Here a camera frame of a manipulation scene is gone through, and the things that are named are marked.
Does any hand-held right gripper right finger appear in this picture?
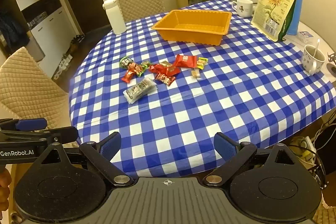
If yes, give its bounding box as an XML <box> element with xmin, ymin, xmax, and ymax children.
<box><xmin>202</xmin><ymin>132</ymin><xmax>300</xmax><ymax>187</ymax></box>

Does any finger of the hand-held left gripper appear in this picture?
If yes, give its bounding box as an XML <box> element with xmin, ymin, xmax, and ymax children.
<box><xmin>0</xmin><ymin>126</ymin><xmax>79</xmax><ymax>145</ymax></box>
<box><xmin>0</xmin><ymin>118</ymin><xmax>48</xmax><ymax>131</ymax></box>

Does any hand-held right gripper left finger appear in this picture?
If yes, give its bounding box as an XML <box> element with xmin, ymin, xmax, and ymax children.
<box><xmin>39</xmin><ymin>132</ymin><xmax>135</xmax><ymax>187</ymax></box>

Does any clear snack packet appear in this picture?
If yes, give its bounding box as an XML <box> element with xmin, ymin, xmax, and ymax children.
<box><xmin>123</xmin><ymin>77</ymin><xmax>157</xmax><ymax>104</ymax></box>

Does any red orange candy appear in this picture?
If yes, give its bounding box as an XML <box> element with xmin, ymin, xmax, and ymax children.
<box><xmin>121</xmin><ymin>63</ymin><xmax>144</xmax><ymax>83</ymax></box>

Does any red candy with dark print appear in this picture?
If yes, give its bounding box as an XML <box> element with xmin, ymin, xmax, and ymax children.
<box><xmin>155</xmin><ymin>72</ymin><xmax>177</xmax><ymax>86</ymax></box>

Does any large red snack packet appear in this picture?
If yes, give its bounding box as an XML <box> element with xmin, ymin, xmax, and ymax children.
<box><xmin>174</xmin><ymin>54</ymin><xmax>201</xmax><ymax>68</ymax></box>

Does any orange plastic tray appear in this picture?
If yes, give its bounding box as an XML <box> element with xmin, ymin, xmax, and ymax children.
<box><xmin>151</xmin><ymin>9</ymin><xmax>232</xmax><ymax>46</ymax></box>

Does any person's left hand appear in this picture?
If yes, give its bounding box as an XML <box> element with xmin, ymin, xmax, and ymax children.
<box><xmin>0</xmin><ymin>168</ymin><xmax>12</xmax><ymax>211</ymax></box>

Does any white power strip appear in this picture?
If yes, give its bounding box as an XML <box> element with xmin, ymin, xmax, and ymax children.
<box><xmin>294</xmin><ymin>136</ymin><xmax>317</xmax><ymax>164</ymax></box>

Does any white cabinet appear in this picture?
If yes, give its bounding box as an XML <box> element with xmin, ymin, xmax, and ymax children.
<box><xmin>21</xmin><ymin>0</ymin><xmax>76</xmax><ymax>77</ymax></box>

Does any white mug with dark print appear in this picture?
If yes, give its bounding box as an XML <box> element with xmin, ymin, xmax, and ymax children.
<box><xmin>301</xmin><ymin>44</ymin><xmax>326</xmax><ymax>75</ymax></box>

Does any white thermos bottle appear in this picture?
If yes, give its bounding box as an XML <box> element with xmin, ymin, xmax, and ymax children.
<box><xmin>102</xmin><ymin>0</ymin><xmax>127</xmax><ymax>35</ymax></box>

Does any tissue pack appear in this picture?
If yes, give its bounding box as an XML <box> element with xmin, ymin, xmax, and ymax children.
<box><xmin>298</xmin><ymin>29</ymin><xmax>315</xmax><ymax>44</ymax></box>

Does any white mug with cartoon print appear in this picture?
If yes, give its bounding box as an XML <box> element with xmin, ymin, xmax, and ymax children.
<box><xmin>231</xmin><ymin>0</ymin><xmax>254</xmax><ymax>17</ymax></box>

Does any sunflower seed bag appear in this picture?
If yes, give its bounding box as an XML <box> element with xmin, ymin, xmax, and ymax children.
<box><xmin>251</xmin><ymin>0</ymin><xmax>299</xmax><ymax>43</ymax></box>

